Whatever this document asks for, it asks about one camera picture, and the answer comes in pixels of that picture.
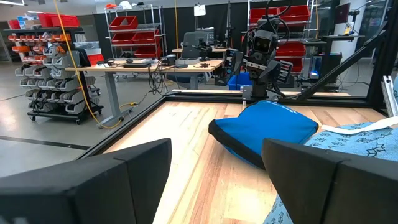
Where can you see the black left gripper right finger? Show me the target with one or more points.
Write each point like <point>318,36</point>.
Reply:
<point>335,193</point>

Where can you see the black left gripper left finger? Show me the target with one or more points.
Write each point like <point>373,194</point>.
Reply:
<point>77,193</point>

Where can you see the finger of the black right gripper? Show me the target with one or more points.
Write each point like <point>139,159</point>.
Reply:
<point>234,62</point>
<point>285,71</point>

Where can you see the blue zip pouch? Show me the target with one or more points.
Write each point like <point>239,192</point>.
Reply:
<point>261,127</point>

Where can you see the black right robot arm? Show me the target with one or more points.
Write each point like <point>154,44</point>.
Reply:
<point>259,88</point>

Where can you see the blue plastic crate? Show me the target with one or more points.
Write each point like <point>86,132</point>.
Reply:
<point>237,83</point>

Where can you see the grey office chair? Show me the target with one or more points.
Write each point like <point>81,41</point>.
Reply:
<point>194,40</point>

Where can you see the blue patterned hospital gown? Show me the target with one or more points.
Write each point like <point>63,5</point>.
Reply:
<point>357,143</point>

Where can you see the rack with red bins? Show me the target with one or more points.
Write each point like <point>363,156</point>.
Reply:
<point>295,14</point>

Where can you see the white paper sign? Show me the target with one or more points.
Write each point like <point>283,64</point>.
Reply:
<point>199,10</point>

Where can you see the wooden desk grey legs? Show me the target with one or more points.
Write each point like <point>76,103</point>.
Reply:
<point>140,68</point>

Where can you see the silver aluminium extrusion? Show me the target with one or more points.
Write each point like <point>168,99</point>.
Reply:
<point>388,96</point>

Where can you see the black cart grey bins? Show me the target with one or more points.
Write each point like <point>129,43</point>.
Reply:
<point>59,77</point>

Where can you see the red storage bins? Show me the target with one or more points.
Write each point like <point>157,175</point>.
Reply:
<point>62,21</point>

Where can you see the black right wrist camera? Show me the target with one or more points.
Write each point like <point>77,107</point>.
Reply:
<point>264,43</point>

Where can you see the black aluminium table frame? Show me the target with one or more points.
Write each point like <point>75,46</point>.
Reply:
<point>202,98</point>

